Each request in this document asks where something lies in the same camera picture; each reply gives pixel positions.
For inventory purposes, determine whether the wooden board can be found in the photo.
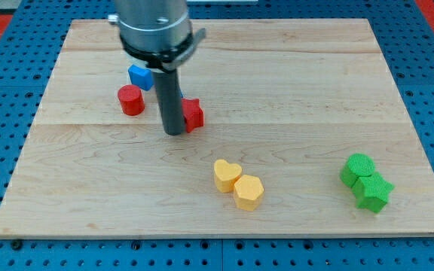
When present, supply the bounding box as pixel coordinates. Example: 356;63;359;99
0;19;434;239

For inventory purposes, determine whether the red cylinder block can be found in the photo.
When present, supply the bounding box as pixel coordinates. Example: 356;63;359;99
118;84;145;116

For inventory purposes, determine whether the green cylinder block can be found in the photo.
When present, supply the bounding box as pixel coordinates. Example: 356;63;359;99
340;153;375;187

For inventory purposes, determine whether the red star block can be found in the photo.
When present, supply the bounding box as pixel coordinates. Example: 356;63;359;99
182;98;204;133

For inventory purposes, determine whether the yellow heart block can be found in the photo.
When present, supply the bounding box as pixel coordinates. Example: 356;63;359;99
213;159;243;193

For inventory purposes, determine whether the blue block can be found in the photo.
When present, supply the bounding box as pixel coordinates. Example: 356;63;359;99
127;65;154;91

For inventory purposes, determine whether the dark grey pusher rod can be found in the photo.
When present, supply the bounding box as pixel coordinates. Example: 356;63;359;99
152;70;185;136

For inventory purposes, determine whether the yellow hexagon block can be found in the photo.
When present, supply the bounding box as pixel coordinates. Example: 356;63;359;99
233;175;264;212

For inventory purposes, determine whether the green star block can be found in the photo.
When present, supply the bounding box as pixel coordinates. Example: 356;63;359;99
351;172;395;214

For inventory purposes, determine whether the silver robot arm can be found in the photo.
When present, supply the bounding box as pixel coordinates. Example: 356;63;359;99
108;0;206;73

